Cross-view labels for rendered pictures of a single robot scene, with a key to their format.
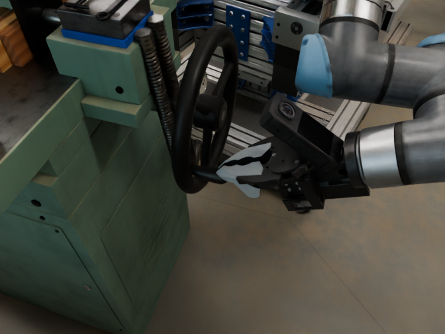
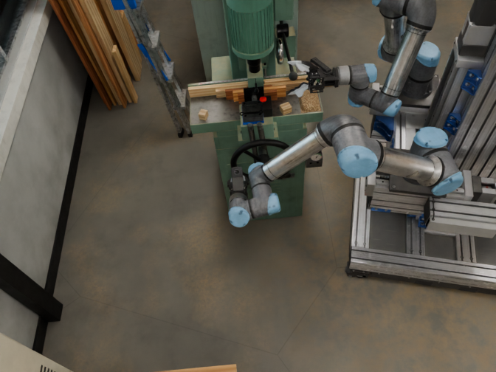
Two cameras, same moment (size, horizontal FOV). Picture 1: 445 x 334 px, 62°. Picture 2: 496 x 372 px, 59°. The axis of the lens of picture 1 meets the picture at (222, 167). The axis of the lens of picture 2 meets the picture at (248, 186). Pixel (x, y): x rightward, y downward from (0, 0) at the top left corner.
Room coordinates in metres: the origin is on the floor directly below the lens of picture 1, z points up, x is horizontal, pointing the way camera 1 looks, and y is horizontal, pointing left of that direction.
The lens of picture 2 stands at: (0.10, -1.09, 2.35)
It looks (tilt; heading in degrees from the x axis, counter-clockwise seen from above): 55 degrees down; 74
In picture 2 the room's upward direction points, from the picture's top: 7 degrees counter-clockwise
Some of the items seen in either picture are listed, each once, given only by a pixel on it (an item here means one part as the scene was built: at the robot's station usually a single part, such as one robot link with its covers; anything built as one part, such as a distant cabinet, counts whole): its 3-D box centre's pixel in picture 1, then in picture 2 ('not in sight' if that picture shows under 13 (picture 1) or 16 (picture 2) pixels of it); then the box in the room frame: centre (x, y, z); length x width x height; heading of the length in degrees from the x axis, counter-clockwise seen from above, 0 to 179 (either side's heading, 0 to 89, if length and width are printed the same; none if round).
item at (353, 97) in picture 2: not in sight; (361, 94); (0.95, 0.03, 1.02); 0.11 x 0.08 x 0.11; 121
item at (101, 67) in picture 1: (117, 48); (256, 120); (0.53, 0.17, 0.91); 0.15 x 0.14 x 0.09; 162
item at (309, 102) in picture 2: not in sight; (309, 97); (0.79, 0.19, 0.92); 0.14 x 0.09 x 0.04; 72
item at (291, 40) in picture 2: not in sight; (285, 42); (0.80, 0.47, 1.02); 0.09 x 0.07 x 0.12; 162
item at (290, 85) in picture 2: not in sight; (274, 87); (0.68, 0.32, 0.92); 0.54 x 0.02 x 0.04; 162
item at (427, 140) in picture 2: not in sight; (429, 146); (1.06, -0.30, 0.98); 0.13 x 0.12 x 0.14; 77
